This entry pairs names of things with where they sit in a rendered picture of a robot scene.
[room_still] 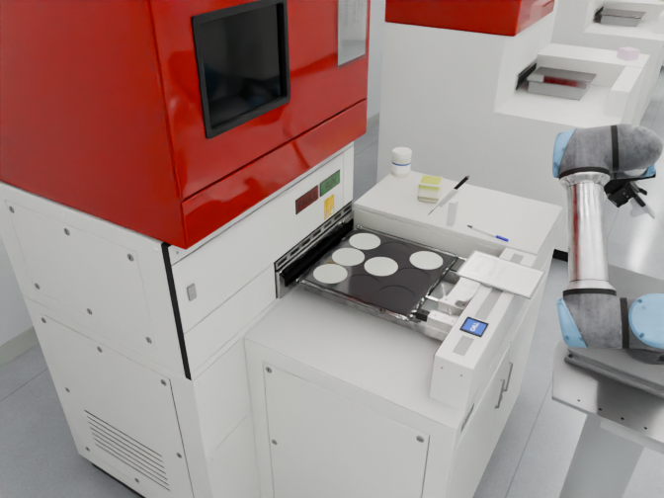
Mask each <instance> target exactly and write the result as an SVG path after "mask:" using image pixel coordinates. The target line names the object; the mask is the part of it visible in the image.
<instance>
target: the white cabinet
mask: <svg viewBox="0 0 664 498"><path fill-rule="evenodd" d="M553 250H554V246H553V248H552V250H551V251H550V253H549V255H548V257H547V259H546V261H545V263H544V265H543V266H542V268H541V270H542V271H545V272H546V273H545V275H544V277H543V278H542V280H541V282H540V283H539V286H538V288H537V289H536V291H535V293H534V294H533V296H532V298H531V299H528V298H527V299H526V301H525V303H524V305H523V306H522V308H521V310H520V312H519V314H518V316H517V318H516V320H515V322H514V323H513V325H512V327H511V329H510V331H509V333H508V335H507V337H506V338H505V340H504V342H503V344H502V346H501V348H500V350H499V352H498V354H497V355H496V357H495V359H494V361H493V363H492V365H491V367H490V369H489V370H488V372H487V374H486V376H485V378H484V380H483V382H482V384H481V385H480V386H479V388H478V390H477V392H476V394H475V396H474V398H473V400H472V401H471V403H470V405H469V407H468V409H467V411H466V413H465V415H464V416H463V418H462V420H461V422H460V424H459V426H458V428H457V430H456V431H455V430H453V429H450V428H448V427H446V426H444V425H441V424H439V423H437V422H434V421H432V420H430V419H428V418H425V417H423V416H421V415H418V414H416V413H414V412H412V411H409V410H407V409H405V408H402V407H400V406H398V405H396V404H393V403H391V402H389V401H386V400H384V399H382V398H380V397H377V396H375V395H373V394H370V393H368V392H366V391H364V390H361V389H359V388H357V387H354V386H352V385H350V384H348V383H346V382H344V381H342V380H339V379H337V378H335V377H333V376H330V375H328V374H326V373H322V372H320V371H317V370H315V369H313V368H311V367H308V366H306V365H304V364H301V363H299V362H297V361H295V360H292V359H290V358H288V357H285V356H283V355H281V354H279V353H276V352H274V351H272V350H269V349H267V348H265V347H263V346H260V345H258V344H256V343H253V342H251V341H249V340H247V339H244V345H245V354H246V364H247V372H248V382H249V391H250V400H251V410H252V419H253V429H254V438H255V448H256V457H257V465H258V475H259V484H260V494H261V498H472V497H473V495H474V492H475V490H476V488H477V486H478V484H479V481H480V479H481V477H482V475H483V472H484V470H485V468H486V466H487V463H488V462H489V460H490V458H491V455H492V453H493V451H494V449H495V447H496V444H497V442H498V440H499V438H500V435H501V433H502V431H503V429H504V426H505V424H506V422H507V420H508V417H509V415H510V413H511V411H512V409H513V406H514V404H515V402H516V400H517V397H518V395H519V393H520V388H521V384H522V380H523V376H524V372H525V368H526V364H527V360H528V355H529V351H530V347H531V344H532V340H533V336H534V332H535V328H536V323H537V319H538V315H539V311H540V304H541V300H542V296H543V291H544V287H545V283H546V279H547V275H548V271H549V267H550V263H551V259H552V254H553Z"/></svg>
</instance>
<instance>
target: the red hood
mask: <svg viewBox="0 0 664 498"><path fill-rule="evenodd" d="M370 16H371V0H0V181H1V182H4V183H7V184H10V185H12V186H15V187H18V188H20V189H23V190H26V191H28V192H31V193H34V194H36V195H39V196H42V197H44V198H47V199H50V200H52V201H55V202H58V203H61V204H63V205H66V206H69V207H71V208H76V209H78V210H81V211H84V212H86V213H89V214H92V215H94V216H97V217H99V218H101V219H104V220H107V221H110V222H112V223H115V224H118V225H120V226H123V227H126V228H128V229H131V230H134V231H136V232H139V233H142V234H144V235H147V236H150V237H152V238H155V239H158V240H161V241H163V242H166V243H169V244H171V245H174V246H176V247H179V248H182V249H184V250H187V249H189V248H190V247H192V246H193V245H195V244H197V243H198V242H200V241H201V240H203V239H204V238H206V237H207V236H209V235H210V234H212V233H213V232H215V231H217V230H218V229H220V228H221V227H223V226H224V225H225V224H226V223H228V222H229V221H231V220H232V219H234V218H235V217H237V216H239V215H240V214H242V213H243V212H245V211H246V210H248V209H249V208H251V207H253V206H254V205H256V204H258V203H259V202H261V201H262V200H264V199H265V198H267V197H268V196H270V195H271V194H273V193H274V192H276V191H277V190H279V189H281V188H282V187H284V186H285V185H287V184H288V183H290V182H291V181H293V180H294V179H296V178H297V177H299V176H300V175H302V174H304V173H305V172H307V171H308V170H310V169H311V168H313V167H314V166H316V165H317V164H319V163H320V162H322V161H324V160H325V159H327V158H328V157H330V156H331V155H333V154H334V153H336V152H337V151H339V150H340V149H342V148H343V147H345V146H347V145H348V144H350V143H351V142H353V141H354V140H356V139H357V138H359V137H360V136H362V135H363V134H365V133H366V132H367V108H368V77H369V47H370Z"/></svg>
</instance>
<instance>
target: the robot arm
mask: <svg viewBox="0 0 664 498"><path fill-rule="evenodd" d="M662 150H663V144H662V141H661V139H660V137H659V136H658V135H657V134H656V133H655V132H654V131H653V130H651V129H649V128H647V127H644V126H641V125H637V124H613V125H604V126H595V127H587V128H574V129H572V130H566V131H562V132H560V133H559V134H558V135H557V136H556V138H555V142H554V147H553V155H552V176H553V177H554V178H556V179H558V178H559V185H560V186H562V187H563V188H564V189H565V190H566V214H567V242H568V270H569V284H568V286H567V287H566V288H565V289H564V290H563V291H562V295H563V297H560V298H558V299H557V300H556V305H557V312H558V318H559V324H560V329H561V333H562V338H563V341H564V343H565V344H566V345H567V346H569V347H578V348H585V349H587V348H605V349H625V350H626V351H627V352H628V353H629V354H630V355H631V356H632V357H634V358H635V359H637V360H639V361H641V362H643V363H646V364H650V365H661V364H664V293H649V294H646V295H643V296H641V297H617V291H616V289H615V288H613V287H612V286H611V285H610V284H609V277H608V258H607V238H606V220H605V200H604V192H605V193H606V195H607V197H608V199H609V200H610V201H611V202H612V203H613V204H614V205H615V206H616V207H617V208H619V207H620V206H622V205H625V204H626V203H628V202H629V199H631V198H632V199H631V200H630V203H631V205H632V210H631V212H630V215H631V216H633V217H636V216H639V215H642V214H645V213H648V214H649V215H650V216H651V217H652V218H653V219H654V218H655V212H654V210H653V209H652V208H651V207H650V205H649V204H648V203H647V202H646V201H645V199H644V198H643V197H642V196H641V195H639V194H638V193H642V194H644V195H646V196H647V191H646V190H645V189H644V188H643V187H642V186H641V185H640V184H639V183H638V182H636V181H638V180H644V179H651V178H655V177H656V169H655V163H656V162H657V161H658V159H659V158H660V156H661V154H662ZM615 203H616V204H615Z"/></svg>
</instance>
